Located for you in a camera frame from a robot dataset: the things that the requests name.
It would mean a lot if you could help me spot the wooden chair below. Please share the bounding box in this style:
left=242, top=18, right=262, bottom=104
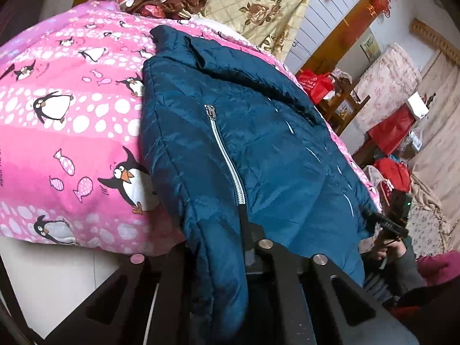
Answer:
left=316, top=74, right=371, bottom=135

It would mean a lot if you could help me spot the person's right hand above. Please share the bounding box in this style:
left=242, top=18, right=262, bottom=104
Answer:
left=371, top=238, right=407, bottom=264

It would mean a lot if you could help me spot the red gift bag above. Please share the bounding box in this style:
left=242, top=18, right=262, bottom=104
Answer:
left=296, top=68, right=336, bottom=104

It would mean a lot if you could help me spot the carved wooden headboard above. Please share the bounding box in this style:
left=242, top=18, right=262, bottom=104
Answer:
left=411, top=17, right=460, bottom=67

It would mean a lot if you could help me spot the pale pink floral curtain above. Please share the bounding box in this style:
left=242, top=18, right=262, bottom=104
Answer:
left=354, top=42, right=422, bottom=132

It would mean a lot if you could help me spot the large red box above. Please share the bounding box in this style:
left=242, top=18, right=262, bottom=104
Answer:
left=368, top=107, right=417, bottom=156

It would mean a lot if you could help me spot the white box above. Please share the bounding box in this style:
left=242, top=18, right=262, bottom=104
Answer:
left=407, top=91, right=431, bottom=120

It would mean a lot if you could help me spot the cream floral quilt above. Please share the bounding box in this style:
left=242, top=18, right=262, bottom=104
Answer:
left=199, top=0, right=320, bottom=62

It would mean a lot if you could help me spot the beige patterned bedspread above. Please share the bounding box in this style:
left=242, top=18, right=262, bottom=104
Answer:
left=406, top=48, right=460, bottom=256

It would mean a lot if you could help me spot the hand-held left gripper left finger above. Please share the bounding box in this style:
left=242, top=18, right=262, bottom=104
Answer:
left=45, top=244, right=196, bottom=345

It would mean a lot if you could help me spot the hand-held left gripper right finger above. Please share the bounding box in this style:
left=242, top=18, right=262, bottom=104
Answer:
left=238, top=205, right=421, bottom=345

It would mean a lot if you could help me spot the small wall picture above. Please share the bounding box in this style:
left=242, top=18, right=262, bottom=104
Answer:
left=360, top=30, right=382, bottom=61

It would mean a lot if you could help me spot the person's magenta clothing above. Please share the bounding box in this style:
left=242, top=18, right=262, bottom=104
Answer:
left=416, top=251, right=460, bottom=290

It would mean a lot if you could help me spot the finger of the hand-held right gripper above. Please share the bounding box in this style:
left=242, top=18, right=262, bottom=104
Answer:
left=362, top=209, right=409, bottom=238

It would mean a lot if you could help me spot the person's right forearm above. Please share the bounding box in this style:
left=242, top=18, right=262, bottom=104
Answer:
left=390, top=240, right=438, bottom=297

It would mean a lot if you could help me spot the dark blue puffer jacket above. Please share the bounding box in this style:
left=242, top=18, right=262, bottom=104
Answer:
left=138, top=25, right=378, bottom=345

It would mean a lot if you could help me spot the pink penguin print blanket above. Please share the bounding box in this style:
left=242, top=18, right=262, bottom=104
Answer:
left=0, top=0, right=382, bottom=256

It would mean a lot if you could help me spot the red cloth bag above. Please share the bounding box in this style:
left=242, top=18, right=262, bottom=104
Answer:
left=373, top=157, right=411, bottom=194

